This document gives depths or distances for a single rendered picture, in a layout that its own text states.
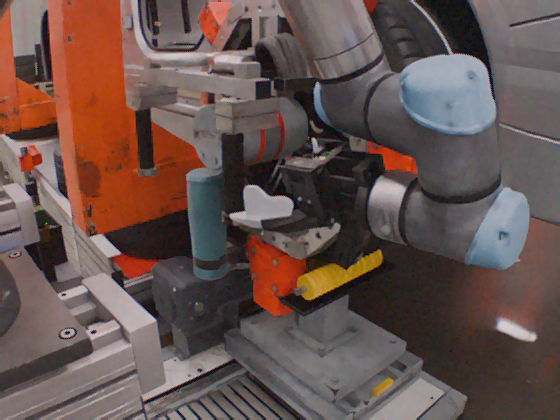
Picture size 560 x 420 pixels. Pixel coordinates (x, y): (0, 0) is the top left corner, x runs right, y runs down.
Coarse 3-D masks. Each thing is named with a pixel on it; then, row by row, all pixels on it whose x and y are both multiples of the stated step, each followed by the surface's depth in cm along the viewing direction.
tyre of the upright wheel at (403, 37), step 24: (384, 0) 82; (408, 0) 87; (384, 24) 77; (408, 24) 80; (432, 24) 85; (384, 48) 78; (408, 48) 76; (432, 48) 81; (456, 48) 87; (384, 240) 91
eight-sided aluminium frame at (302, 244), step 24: (240, 0) 93; (264, 0) 87; (240, 24) 97; (216, 48) 105; (240, 48) 105; (216, 72) 110; (216, 96) 116; (360, 144) 78; (264, 240) 108; (288, 240) 101; (312, 240) 94
